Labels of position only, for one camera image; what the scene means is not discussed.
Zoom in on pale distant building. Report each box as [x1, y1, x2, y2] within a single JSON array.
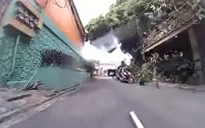
[[93, 60, 122, 78]]

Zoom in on dark parked vehicle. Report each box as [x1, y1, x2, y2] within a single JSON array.
[[114, 64, 136, 84]]

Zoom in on grey asphalt road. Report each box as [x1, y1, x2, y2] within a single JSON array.
[[3, 76, 205, 128]]

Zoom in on green potted plant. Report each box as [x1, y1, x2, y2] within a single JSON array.
[[135, 61, 155, 86]]

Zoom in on dark bush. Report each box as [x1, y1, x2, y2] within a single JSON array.
[[40, 48, 75, 70]]

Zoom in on dark green trees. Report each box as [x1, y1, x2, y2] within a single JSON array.
[[84, 0, 205, 68]]

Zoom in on robot's own part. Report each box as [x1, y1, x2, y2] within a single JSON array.
[[129, 110, 146, 128]]

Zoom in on green and orange building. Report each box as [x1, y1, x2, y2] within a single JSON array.
[[0, 0, 92, 91]]

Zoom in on shelter with sloped roof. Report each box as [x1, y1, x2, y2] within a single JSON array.
[[139, 14, 205, 86]]

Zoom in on grey concrete pavement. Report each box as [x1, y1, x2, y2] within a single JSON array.
[[0, 83, 87, 128]]

